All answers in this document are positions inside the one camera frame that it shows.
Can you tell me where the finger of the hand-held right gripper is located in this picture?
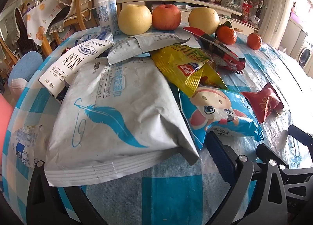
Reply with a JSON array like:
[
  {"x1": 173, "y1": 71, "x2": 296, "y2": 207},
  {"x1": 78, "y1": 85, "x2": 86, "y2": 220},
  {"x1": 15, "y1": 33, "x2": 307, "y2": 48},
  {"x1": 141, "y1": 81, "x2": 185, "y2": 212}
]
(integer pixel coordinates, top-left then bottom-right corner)
[
  {"x1": 255, "y1": 143, "x2": 313, "y2": 225},
  {"x1": 288, "y1": 124, "x2": 313, "y2": 147}
]

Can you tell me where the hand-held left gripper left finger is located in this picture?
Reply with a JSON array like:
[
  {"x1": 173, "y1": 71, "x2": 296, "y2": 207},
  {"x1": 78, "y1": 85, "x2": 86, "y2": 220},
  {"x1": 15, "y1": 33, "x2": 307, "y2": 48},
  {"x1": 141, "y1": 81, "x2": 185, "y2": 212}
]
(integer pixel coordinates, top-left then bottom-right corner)
[{"x1": 26, "y1": 160, "x2": 103, "y2": 225}]

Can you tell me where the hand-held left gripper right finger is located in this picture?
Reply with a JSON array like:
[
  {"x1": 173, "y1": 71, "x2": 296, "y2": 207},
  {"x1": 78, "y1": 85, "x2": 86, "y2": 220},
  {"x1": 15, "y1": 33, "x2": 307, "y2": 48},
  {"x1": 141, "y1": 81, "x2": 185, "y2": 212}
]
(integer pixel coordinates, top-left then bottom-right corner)
[{"x1": 207, "y1": 132, "x2": 257, "y2": 225}]

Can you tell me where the blue cartoon snack bag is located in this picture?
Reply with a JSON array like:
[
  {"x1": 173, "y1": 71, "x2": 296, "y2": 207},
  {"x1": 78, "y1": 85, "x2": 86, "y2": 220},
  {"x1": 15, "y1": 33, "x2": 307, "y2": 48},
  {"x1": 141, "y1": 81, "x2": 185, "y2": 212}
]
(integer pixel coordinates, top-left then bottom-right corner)
[{"x1": 179, "y1": 87, "x2": 264, "y2": 150}]

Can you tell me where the clear wrapper blue print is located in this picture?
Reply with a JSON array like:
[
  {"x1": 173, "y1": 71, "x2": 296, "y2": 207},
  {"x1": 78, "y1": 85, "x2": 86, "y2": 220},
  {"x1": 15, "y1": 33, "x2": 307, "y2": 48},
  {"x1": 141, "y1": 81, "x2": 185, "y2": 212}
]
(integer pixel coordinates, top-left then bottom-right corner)
[{"x1": 12, "y1": 125, "x2": 43, "y2": 169}]

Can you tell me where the red candy wrapper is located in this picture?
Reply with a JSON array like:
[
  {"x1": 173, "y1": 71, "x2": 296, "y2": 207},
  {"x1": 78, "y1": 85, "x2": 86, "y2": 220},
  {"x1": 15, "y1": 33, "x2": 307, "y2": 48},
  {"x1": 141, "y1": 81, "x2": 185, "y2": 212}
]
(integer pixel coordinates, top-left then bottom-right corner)
[{"x1": 241, "y1": 83, "x2": 284, "y2": 124}]

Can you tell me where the pink plastic basin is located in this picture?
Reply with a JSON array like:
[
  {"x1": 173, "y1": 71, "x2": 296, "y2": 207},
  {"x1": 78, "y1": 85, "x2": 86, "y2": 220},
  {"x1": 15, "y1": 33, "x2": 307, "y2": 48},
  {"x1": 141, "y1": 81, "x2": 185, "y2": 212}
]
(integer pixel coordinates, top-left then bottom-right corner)
[{"x1": 0, "y1": 93, "x2": 14, "y2": 174}]

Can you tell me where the yellow snack wrapper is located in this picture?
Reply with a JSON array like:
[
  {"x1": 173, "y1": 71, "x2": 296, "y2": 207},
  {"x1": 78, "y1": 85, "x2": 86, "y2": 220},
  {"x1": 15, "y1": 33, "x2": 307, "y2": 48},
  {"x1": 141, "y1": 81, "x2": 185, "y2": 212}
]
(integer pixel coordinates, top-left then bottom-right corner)
[{"x1": 151, "y1": 44, "x2": 229, "y2": 97}]

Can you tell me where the red black snack wrapper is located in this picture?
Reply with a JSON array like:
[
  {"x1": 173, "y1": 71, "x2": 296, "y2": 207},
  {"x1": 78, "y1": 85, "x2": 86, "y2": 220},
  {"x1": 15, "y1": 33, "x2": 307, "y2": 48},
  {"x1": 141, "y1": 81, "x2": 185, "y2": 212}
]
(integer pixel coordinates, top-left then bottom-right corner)
[{"x1": 183, "y1": 27, "x2": 246, "y2": 74}]

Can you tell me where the white wipes pack blue feather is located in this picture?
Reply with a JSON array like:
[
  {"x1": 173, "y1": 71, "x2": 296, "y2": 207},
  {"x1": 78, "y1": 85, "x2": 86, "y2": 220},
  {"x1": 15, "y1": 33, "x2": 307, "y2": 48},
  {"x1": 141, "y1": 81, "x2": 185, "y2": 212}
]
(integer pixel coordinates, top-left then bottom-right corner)
[{"x1": 45, "y1": 58, "x2": 200, "y2": 187}]

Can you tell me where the white milk carton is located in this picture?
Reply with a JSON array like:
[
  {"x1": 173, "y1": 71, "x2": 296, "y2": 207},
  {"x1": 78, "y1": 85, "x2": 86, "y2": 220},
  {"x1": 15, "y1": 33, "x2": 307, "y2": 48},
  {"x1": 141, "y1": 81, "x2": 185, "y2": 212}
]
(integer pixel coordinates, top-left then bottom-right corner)
[{"x1": 39, "y1": 32, "x2": 114, "y2": 97}]

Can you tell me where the small white wipes pack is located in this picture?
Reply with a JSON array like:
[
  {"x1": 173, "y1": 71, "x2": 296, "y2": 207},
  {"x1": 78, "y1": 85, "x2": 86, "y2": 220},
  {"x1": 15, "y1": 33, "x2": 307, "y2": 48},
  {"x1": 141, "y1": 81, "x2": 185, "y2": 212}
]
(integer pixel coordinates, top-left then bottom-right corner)
[{"x1": 108, "y1": 33, "x2": 191, "y2": 65}]

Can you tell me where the blue white checked tablecloth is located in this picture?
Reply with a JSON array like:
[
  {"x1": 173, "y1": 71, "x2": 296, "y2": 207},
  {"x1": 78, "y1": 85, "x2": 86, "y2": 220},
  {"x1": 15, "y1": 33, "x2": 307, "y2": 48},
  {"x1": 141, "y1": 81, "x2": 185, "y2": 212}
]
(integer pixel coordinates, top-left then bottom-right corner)
[{"x1": 2, "y1": 26, "x2": 313, "y2": 225}]

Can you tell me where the washing machine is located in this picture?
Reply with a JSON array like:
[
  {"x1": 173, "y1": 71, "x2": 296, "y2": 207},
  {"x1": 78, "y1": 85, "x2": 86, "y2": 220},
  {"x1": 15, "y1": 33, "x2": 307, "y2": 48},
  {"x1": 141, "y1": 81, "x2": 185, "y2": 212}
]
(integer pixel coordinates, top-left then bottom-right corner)
[{"x1": 298, "y1": 39, "x2": 313, "y2": 69}]

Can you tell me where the small tangerine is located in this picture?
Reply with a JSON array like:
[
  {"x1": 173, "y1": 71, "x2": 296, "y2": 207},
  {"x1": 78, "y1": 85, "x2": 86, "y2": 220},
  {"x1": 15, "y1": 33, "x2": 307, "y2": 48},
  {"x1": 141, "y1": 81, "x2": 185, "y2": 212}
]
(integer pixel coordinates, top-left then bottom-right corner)
[{"x1": 247, "y1": 32, "x2": 263, "y2": 50}]

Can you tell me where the tangerine with leaf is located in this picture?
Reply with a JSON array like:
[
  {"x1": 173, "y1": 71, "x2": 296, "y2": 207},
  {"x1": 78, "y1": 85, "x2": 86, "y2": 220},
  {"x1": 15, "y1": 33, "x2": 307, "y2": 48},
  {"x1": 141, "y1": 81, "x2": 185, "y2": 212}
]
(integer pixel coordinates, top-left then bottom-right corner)
[{"x1": 216, "y1": 21, "x2": 237, "y2": 45}]

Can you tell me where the light curtain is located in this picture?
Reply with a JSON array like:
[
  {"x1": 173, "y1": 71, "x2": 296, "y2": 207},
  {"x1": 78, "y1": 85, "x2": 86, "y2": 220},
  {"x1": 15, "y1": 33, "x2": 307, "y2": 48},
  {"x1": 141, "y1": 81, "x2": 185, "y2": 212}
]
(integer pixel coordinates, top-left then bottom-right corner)
[{"x1": 258, "y1": 0, "x2": 297, "y2": 50}]

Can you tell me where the blue stool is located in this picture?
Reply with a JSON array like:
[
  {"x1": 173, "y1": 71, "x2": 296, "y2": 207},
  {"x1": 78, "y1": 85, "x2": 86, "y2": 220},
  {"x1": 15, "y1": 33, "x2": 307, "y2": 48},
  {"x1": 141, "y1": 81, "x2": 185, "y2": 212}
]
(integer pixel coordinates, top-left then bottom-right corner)
[{"x1": 8, "y1": 51, "x2": 43, "y2": 94}]

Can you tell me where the red packet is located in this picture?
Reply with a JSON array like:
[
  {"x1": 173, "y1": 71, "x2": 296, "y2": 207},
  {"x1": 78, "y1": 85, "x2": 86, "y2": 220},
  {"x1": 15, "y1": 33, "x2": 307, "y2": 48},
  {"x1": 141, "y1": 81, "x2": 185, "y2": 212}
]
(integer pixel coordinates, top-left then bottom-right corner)
[{"x1": 242, "y1": 2, "x2": 252, "y2": 23}]

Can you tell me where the yellow pear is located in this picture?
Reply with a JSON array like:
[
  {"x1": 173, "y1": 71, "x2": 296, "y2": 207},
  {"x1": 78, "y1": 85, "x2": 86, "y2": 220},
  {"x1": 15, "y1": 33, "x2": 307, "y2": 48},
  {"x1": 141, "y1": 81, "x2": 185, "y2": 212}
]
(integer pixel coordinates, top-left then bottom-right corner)
[{"x1": 188, "y1": 7, "x2": 220, "y2": 35}]

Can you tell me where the red apple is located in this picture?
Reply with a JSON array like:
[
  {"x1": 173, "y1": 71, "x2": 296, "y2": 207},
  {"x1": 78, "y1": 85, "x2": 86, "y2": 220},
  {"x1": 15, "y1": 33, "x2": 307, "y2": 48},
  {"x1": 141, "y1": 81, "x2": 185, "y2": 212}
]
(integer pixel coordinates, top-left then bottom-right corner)
[{"x1": 152, "y1": 4, "x2": 182, "y2": 30}]

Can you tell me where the yellow apple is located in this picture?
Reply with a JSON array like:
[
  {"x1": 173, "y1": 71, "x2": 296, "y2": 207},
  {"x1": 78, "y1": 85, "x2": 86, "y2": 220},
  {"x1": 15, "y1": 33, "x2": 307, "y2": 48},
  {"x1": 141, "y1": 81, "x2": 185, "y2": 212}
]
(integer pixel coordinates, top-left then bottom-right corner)
[{"x1": 118, "y1": 4, "x2": 152, "y2": 36}]

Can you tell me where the orange print white cloth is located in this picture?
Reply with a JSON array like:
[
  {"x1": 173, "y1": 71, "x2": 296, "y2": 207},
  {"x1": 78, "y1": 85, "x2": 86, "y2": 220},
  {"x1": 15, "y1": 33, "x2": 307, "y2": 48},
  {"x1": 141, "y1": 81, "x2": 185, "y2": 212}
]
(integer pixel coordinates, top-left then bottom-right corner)
[{"x1": 26, "y1": 0, "x2": 74, "y2": 46}]

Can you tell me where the white plastic bottle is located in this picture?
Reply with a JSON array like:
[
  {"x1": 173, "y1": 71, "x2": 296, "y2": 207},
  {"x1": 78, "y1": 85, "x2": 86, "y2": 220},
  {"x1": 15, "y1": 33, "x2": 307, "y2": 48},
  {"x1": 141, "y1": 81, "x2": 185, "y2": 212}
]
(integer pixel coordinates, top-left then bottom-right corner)
[{"x1": 95, "y1": 0, "x2": 119, "y2": 35}]

